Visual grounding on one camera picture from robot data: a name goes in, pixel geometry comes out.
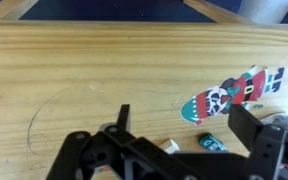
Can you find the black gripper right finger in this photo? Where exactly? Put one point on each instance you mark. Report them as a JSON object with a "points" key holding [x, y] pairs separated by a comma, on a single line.
{"points": [[260, 146]]}

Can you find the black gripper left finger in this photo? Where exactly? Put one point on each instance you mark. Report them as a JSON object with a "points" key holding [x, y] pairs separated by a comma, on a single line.
{"points": [[84, 153]]}

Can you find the small snack packet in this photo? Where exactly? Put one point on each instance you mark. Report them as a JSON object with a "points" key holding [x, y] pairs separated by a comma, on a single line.
{"points": [[237, 95]]}

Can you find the dark blue rug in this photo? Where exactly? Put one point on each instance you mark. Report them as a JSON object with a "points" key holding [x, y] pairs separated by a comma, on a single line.
{"points": [[117, 10]]}

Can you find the small wooden block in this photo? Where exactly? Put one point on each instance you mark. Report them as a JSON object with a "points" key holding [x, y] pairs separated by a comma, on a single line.
{"points": [[169, 146]]}

